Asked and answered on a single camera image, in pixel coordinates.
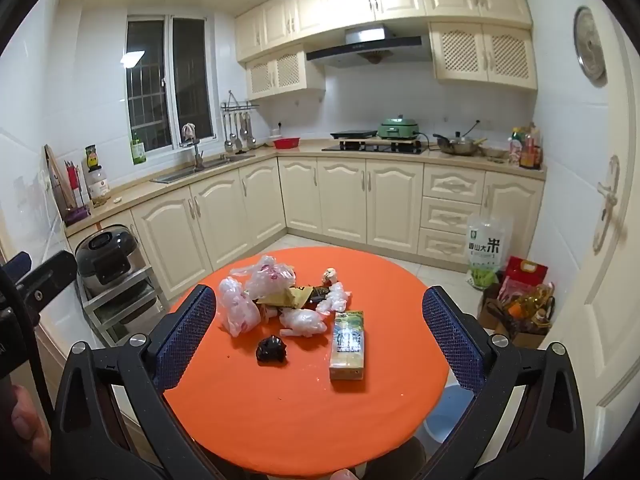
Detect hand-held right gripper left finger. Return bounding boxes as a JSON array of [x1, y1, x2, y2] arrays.
[[50, 284, 236, 480]]

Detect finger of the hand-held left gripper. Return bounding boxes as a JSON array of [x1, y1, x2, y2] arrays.
[[0, 252, 33, 283], [20, 250, 78, 313]]

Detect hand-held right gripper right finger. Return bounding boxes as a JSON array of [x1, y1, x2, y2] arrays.
[[421, 285, 586, 480]]

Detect blue plastic bin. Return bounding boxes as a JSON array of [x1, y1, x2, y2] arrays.
[[422, 385, 476, 443]]

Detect black plastic bag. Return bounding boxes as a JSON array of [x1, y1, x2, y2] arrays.
[[256, 335, 288, 365]]

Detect green drink carton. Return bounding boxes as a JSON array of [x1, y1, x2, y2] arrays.
[[329, 310, 365, 381]]

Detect clear plastic bag pink print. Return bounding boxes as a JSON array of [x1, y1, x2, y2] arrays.
[[230, 255, 297, 301]]

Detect clear plastic wrap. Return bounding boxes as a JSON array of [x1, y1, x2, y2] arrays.
[[278, 308, 328, 338]]

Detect small white plastic wrap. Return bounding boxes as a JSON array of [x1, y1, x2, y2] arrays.
[[315, 282, 348, 315]]

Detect person's left hand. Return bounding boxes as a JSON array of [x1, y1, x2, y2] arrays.
[[10, 384, 53, 480]]

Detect brown cardboard box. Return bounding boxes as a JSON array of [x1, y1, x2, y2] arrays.
[[477, 285, 556, 348]]

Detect grey black rice cooker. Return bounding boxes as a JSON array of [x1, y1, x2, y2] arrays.
[[75, 224, 151, 298]]

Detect metal shelf rack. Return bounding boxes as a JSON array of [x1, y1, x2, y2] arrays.
[[80, 260, 171, 346]]

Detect purple utensil holder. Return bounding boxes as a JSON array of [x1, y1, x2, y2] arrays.
[[62, 160, 93, 226]]

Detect large cooking oil bottle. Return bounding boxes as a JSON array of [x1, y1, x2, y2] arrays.
[[510, 282, 556, 331]]

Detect wooden cutting board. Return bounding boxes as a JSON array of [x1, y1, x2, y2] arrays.
[[44, 144, 68, 221]]

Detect red rice bag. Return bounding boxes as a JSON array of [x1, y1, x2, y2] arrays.
[[500, 256, 549, 306]]

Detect clear green rice bag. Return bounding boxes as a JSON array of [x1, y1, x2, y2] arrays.
[[466, 212, 515, 291]]

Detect white lidded jar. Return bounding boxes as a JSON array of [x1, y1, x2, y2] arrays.
[[86, 165, 111, 207]]

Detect orange round table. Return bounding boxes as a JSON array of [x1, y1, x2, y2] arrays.
[[162, 247, 451, 476]]

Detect person's leg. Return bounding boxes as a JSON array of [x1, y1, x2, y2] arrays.
[[360, 437, 428, 480]]

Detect cream panel door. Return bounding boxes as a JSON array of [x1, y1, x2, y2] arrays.
[[525, 35, 640, 480]]

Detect steel kitchen sink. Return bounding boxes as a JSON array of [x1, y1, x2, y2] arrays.
[[151, 154, 256, 184]]

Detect cream lower kitchen cabinets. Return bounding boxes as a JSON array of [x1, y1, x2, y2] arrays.
[[65, 152, 547, 301]]

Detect metal sink faucet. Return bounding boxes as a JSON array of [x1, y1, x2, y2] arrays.
[[180, 140, 206, 168]]

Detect steel wok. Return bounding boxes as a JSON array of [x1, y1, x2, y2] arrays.
[[433, 131, 487, 157]]

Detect group of condiment bottles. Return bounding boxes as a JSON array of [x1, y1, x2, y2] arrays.
[[509, 122, 543, 170]]

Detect black gas stove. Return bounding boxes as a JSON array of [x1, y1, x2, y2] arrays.
[[321, 142, 430, 155]]

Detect green electric pot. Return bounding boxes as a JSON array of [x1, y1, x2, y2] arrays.
[[377, 118, 420, 140]]

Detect kitchen window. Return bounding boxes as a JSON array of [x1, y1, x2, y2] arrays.
[[125, 15, 217, 153]]

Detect hanging kitchen utensils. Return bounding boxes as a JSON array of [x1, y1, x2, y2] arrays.
[[221, 91, 260, 153]]

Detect black range hood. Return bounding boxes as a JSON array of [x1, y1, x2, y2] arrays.
[[306, 25, 423, 62]]

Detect cream door handle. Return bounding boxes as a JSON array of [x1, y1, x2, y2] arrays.
[[593, 155, 627, 253]]

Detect round metal wall plate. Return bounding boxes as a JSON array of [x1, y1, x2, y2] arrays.
[[573, 6, 607, 86]]

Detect cream upper wall cabinets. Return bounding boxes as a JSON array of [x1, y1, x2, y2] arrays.
[[234, 0, 538, 101]]

